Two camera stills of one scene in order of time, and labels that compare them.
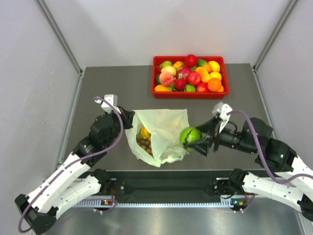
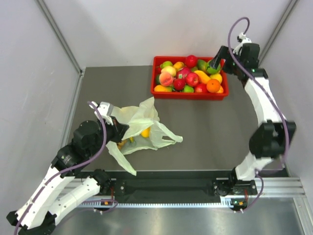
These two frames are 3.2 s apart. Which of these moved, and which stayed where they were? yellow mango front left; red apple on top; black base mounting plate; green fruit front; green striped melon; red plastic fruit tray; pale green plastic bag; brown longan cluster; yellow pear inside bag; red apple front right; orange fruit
Moved: green striped melon; pale green plastic bag; brown longan cluster
Stayed: black base mounting plate; red plastic fruit tray; red apple front right; orange fruit; yellow pear inside bag; yellow mango front left; green fruit front; red apple on top
